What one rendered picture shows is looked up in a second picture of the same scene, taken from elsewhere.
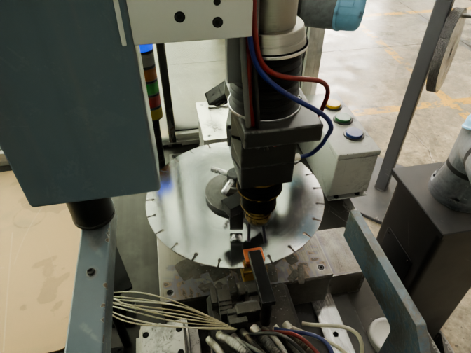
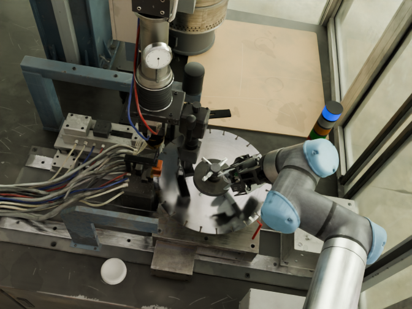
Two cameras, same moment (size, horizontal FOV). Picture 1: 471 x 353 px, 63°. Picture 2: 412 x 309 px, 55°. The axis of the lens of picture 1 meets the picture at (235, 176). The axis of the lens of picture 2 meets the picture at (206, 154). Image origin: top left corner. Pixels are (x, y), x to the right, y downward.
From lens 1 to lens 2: 0.90 m
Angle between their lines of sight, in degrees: 60
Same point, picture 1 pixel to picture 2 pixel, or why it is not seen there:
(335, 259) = (167, 252)
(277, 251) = (159, 182)
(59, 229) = (260, 119)
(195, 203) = (212, 154)
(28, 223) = (270, 105)
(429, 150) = not seen: outside the picture
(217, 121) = not seen: hidden behind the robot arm
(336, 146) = (263, 293)
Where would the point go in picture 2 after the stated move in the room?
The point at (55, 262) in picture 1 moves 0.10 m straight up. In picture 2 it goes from (235, 116) to (240, 99)
